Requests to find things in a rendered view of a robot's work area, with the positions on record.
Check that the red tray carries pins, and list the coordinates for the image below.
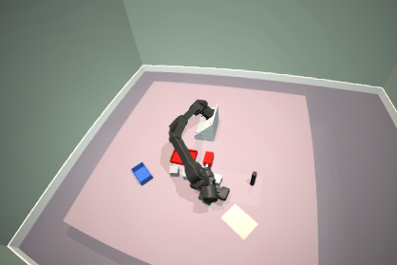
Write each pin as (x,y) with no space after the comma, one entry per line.
(176,159)

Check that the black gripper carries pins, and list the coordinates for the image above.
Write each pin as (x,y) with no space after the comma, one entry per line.
(222,193)

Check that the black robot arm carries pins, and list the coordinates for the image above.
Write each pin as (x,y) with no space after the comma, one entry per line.
(193,171)

